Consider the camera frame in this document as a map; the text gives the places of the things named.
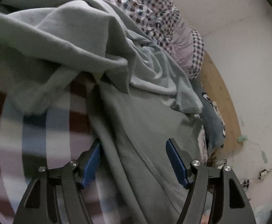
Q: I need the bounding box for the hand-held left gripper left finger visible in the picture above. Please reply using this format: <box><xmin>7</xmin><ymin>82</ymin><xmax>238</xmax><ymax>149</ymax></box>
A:
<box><xmin>12</xmin><ymin>139</ymin><xmax>101</xmax><ymax>224</ymax></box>

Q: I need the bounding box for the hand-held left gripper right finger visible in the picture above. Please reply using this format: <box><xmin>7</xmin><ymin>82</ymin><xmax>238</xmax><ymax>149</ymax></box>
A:
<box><xmin>165</xmin><ymin>138</ymin><xmax>256</xmax><ymax>224</ymax></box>

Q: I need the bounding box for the pale grey-blue sweatshirt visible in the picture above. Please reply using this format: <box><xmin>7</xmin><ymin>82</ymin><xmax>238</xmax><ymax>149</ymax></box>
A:
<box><xmin>0</xmin><ymin>0</ymin><xmax>150</xmax><ymax>115</ymax></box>

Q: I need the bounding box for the checked bed sheet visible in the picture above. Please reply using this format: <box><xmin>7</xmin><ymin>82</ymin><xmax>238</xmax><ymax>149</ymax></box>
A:
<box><xmin>0</xmin><ymin>42</ymin><xmax>118</xmax><ymax>224</ymax></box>

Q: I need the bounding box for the pale blue shirt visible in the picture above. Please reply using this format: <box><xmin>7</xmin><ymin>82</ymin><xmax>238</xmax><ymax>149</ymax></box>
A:
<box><xmin>101</xmin><ymin>40</ymin><xmax>204</xmax><ymax>115</ymax></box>

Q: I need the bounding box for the checked purple duvet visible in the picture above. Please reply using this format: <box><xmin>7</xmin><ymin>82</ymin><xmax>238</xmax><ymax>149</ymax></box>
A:
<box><xmin>75</xmin><ymin>0</ymin><xmax>205</xmax><ymax>81</ymax></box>

